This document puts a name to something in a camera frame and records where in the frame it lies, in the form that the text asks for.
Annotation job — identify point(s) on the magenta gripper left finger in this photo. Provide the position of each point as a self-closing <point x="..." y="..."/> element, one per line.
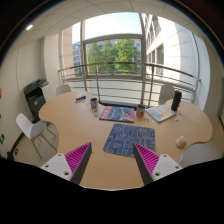
<point x="70" y="166"/>

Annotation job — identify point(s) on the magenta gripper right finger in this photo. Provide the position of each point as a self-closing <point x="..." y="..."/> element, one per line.
<point x="153" y="166"/>

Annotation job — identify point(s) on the blue patterned mouse pad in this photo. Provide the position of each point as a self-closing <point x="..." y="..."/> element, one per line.
<point x="122" y="137"/>

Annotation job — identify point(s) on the white computer mouse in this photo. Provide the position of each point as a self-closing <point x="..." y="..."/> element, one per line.
<point x="181" y="141"/>

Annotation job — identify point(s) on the open colourful magazine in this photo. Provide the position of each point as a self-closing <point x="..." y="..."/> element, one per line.
<point x="160" y="112"/>

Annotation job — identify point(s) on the patterned mug right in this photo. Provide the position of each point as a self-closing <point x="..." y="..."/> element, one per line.
<point x="140" y="110"/>

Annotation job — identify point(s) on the patterned mug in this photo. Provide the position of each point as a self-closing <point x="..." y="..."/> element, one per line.
<point x="94" y="103"/>
<point x="140" y="110"/>

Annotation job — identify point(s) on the white chair wooden legs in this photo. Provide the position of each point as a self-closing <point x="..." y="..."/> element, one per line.
<point x="33" y="131"/>

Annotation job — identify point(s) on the red and blue book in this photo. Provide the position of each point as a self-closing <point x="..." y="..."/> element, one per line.
<point x="115" y="113"/>

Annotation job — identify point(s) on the patterned mug left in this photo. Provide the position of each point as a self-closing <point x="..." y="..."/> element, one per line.
<point x="94" y="103"/>

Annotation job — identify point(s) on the black cylindrical speaker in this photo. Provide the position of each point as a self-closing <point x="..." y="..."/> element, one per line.
<point x="176" y="100"/>

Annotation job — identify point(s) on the white chair far right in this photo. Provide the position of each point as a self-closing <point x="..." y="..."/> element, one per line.
<point x="166" y="93"/>

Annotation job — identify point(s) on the white chair far left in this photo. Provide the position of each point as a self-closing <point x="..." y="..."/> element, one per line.
<point x="62" y="89"/>

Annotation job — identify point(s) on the black office printer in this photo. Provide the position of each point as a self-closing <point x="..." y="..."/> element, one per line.
<point x="35" y="97"/>

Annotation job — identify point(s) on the metal balcony railing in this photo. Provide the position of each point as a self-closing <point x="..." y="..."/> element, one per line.
<point x="129" y="82"/>

